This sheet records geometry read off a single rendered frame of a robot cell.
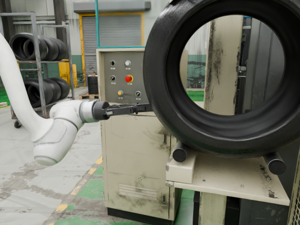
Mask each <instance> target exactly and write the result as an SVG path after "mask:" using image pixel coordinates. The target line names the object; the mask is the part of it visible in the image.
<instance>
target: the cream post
mask: <svg viewBox="0 0 300 225"><path fill-rule="evenodd" d="M242 24H243V15H229V16H224V17H219V18H217V19H214V20H212V21H210V35H209V49H208V72H207V86H206V101H205V110H207V111H209V112H211V113H215V114H219V115H234V112H235V102H236V92H237V82H238V68H239V58H240V48H241V38H242ZM226 200H227V196H224V195H218V194H213V193H207V192H200V209H199V222H198V225H224V224H225V210H226Z"/></svg>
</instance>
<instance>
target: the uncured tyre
mask: <svg viewBox="0 0 300 225"><path fill-rule="evenodd" d="M229 15H243V16H248V17H252V18H255V19H257V20H259V21H261V22H263V23H264V24H266V25H267V26H268V27H269V28H270V29H271V30H272V31H273V32H274V33H275V34H276V36H277V37H278V39H279V41H280V43H281V45H282V48H283V53H284V70H283V75H282V79H281V81H280V83H279V85H278V87H277V89H276V90H275V92H274V93H273V94H272V95H271V97H270V98H269V99H268V100H267V101H265V102H264V103H263V104H262V105H260V106H258V107H257V108H255V109H253V110H251V111H249V112H246V113H242V114H238V115H219V114H215V113H212V112H209V111H207V110H205V109H203V108H201V107H200V106H198V105H197V104H196V103H195V102H194V101H193V100H192V99H191V98H190V97H189V95H188V94H187V93H186V91H185V89H184V87H183V84H182V80H181V76H180V61H181V57H182V53H183V50H184V48H185V46H186V44H187V42H188V41H189V39H190V38H191V37H192V35H193V34H194V33H195V32H196V31H197V30H198V29H199V28H201V27H202V26H203V25H205V24H206V23H208V22H210V21H212V20H214V19H217V18H219V17H224V16H229ZM143 81H144V86H145V91H146V95H147V98H148V101H149V103H150V105H151V107H152V109H153V112H154V113H155V115H156V117H157V118H158V120H159V121H160V122H161V124H162V125H163V126H164V127H165V128H166V130H167V131H168V132H169V133H171V134H172V135H173V136H174V137H175V138H176V139H178V140H179V141H180V142H182V143H183V144H185V145H187V146H188V147H190V148H192V149H194V150H196V151H199V152H201V153H204V154H207V155H211V156H214V157H219V158H228V159H247V158H257V157H262V156H265V155H269V154H272V153H275V152H278V151H280V150H283V149H285V148H287V147H289V146H291V145H293V144H295V143H296V142H298V141H299V140H300V0H172V1H171V2H168V3H167V5H166V6H165V7H164V9H163V10H162V11H161V13H160V14H159V16H158V17H157V19H156V21H155V23H154V25H153V27H152V29H151V31H150V34H149V36H148V39H147V42H146V46H145V51H144V57H143Z"/></svg>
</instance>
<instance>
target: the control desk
mask: <svg viewBox="0 0 300 225"><path fill-rule="evenodd" d="M144 51H145V48H107V49H96V59H97V76H98V92H99V101H107V102H108V103H109V104H110V105H112V104H136V103H137V102H139V104H146V103H149V101H148V98H147V95H146V91H145V86H144V81H143V57H144ZM187 66H188V50H185V49H184V50H183V53H182V57H181V61H180V76H181V80H182V84H183V87H184V89H185V91H186V89H187ZM100 130H101V147H102V163H103V180H104V204H105V207H107V214H108V215H109V216H113V217H118V218H123V219H127V220H131V221H137V222H141V223H146V224H150V225H174V221H175V217H176V214H177V210H178V207H179V203H180V198H181V194H182V191H183V189H182V188H177V187H169V186H166V185H165V181H166V163H167V161H168V159H169V157H170V155H171V153H172V151H173V149H174V147H175V145H176V143H177V141H178V139H176V138H175V137H174V136H173V135H172V134H171V133H169V132H168V131H167V130H166V128H165V127H164V126H163V125H162V124H161V122H160V121H159V120H158V118H157V117H156V115H155V113H154V112H138V114H136V113H134V114H125V115H116V116H110V118H109V119H108V120H101V121H100Z"/></svg>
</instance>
